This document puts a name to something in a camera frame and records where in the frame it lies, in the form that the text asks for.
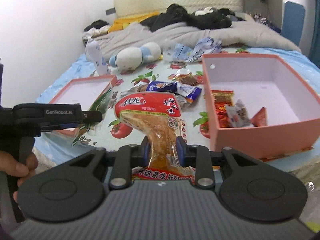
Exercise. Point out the blue chair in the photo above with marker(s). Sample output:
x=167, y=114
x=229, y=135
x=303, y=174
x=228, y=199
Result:
x=293, y=22

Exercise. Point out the bottles on nightstand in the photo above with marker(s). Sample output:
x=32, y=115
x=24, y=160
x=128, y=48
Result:
x=258, y=18

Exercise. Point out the white blue plush toy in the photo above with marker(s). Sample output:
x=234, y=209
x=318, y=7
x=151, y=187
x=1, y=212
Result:
x=131, y=58

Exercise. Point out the pink open cardboard box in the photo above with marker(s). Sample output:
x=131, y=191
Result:
x=262, y=80

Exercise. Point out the black clothes pile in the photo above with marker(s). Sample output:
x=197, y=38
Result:
x=208, y=18

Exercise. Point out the blue white plastic bag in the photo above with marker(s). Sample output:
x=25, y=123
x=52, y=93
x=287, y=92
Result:
x=207, y=45

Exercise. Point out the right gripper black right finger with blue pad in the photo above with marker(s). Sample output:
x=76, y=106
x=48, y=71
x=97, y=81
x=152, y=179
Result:
x=245, y=186

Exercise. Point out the small clothes pile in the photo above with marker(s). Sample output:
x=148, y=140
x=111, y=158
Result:
x=97, y=28

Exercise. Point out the red orange tofu snack packet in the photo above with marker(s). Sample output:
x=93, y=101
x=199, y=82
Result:
x=158, y=116

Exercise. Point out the yellow cloth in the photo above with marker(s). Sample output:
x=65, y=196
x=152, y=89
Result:
x=122, y=23

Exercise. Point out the white spray bottle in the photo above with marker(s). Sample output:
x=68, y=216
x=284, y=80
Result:
x=94, y=54

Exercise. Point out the blue white snack packet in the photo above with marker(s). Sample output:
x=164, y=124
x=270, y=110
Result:
x=190, y=93

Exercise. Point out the grey blanket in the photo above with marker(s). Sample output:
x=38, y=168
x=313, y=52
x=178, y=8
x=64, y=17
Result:
x=248, y=33

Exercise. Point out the person's left hand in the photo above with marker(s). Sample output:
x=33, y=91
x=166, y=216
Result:
x=12, y=167

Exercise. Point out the dark red jerky snack packet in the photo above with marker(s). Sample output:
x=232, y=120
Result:
x=190, y=79

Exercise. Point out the clear plastic wrapper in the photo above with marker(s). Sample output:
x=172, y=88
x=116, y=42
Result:
x=168, y=52

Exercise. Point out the light blue bedsheet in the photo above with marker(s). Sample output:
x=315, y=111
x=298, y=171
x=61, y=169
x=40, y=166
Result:
x=289, y=162

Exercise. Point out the floral plastic tablecloth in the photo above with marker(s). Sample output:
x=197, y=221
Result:
x=54, y=148

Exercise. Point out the pink box lid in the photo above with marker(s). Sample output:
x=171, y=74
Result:
x=92, y=93

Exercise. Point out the blue purple snack packet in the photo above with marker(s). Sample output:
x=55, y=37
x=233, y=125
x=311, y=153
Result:
x=160, y=86

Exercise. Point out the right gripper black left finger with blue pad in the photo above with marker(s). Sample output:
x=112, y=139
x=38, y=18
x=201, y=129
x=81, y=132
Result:
x=78, y=187

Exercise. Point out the red gold snack packet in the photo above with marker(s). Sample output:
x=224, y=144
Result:
x=222, y=98

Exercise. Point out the silver snack packet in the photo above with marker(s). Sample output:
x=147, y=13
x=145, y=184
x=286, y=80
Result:
x=237, y=115

